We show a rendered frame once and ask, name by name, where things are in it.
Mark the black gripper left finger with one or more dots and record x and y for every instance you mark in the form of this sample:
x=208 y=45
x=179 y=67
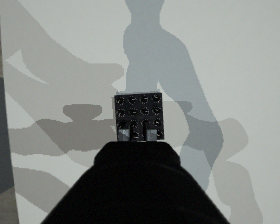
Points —
x=125 y=133

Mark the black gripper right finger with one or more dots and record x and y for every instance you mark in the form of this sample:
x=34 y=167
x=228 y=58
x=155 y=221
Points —
x=149 y=134

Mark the black knob box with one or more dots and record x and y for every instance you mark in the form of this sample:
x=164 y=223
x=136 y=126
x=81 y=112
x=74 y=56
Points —
x=139 y=108

